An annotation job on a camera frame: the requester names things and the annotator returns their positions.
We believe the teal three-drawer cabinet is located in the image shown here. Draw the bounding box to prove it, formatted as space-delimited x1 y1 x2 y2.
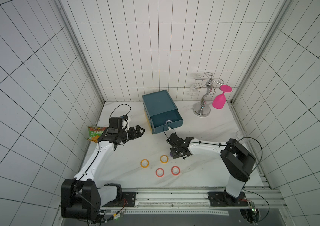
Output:
143 90 183 134

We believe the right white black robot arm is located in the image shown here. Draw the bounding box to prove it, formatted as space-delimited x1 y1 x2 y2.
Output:
166 133 256 207

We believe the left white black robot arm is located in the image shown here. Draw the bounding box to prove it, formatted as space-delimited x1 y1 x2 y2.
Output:
61 125 145 222

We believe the silver wine glass rack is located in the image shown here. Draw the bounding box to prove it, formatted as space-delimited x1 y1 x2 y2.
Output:
193 72 224 117

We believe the green snack bag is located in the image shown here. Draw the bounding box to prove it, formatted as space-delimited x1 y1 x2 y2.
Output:
88 126 107 143

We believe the hanging clear wine glass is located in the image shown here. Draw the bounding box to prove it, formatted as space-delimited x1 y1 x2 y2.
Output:
189 73 202 98

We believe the pink plastic wine glass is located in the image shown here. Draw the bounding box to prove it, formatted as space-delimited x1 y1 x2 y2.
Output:
212 85 232 109

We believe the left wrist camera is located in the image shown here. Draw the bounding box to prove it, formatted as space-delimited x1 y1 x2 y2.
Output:
120 115 130 130

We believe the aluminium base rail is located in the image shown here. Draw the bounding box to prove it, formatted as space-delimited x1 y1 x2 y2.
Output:
58 187 286 217

